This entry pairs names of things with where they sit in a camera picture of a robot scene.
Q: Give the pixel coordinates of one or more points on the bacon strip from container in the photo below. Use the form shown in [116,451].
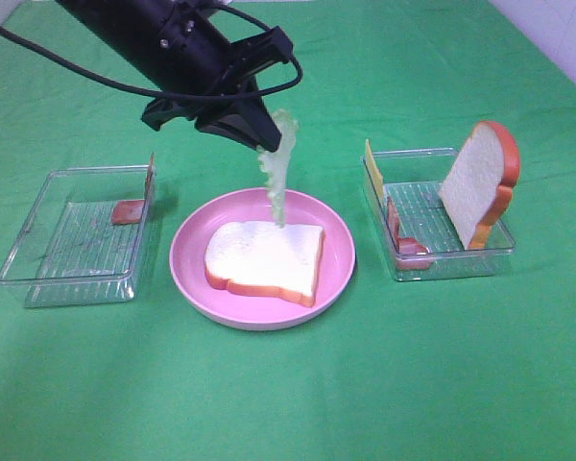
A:
[412,255]
[130,211]

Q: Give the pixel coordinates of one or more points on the pink plate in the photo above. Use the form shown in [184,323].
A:
[186,260]

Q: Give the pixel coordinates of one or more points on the clear right plastic container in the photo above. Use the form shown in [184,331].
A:
[412,178]

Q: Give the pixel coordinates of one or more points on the clear left plastic container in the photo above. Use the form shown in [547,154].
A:
[67,251]

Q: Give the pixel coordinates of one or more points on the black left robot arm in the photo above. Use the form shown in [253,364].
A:
[135,29]

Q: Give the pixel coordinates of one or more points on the green lettuce leaf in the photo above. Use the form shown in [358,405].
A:
[275,165]

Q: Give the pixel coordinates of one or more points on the bread slice top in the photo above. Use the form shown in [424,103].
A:
[480,184]

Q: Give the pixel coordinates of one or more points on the green tablecloth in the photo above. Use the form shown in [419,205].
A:
[464,369]

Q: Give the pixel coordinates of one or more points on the yellow cheese slice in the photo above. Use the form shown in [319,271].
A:
[374,173]

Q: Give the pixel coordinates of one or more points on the bread slice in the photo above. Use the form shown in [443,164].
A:
[259,258]
[480,184]

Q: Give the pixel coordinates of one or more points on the bread slice bottom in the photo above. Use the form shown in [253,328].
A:
[259,258]

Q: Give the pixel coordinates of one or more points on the clear plastic container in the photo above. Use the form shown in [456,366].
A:
[412,178]
[67,251]

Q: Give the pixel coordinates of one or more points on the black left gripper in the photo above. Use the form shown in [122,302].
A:
[202,75]

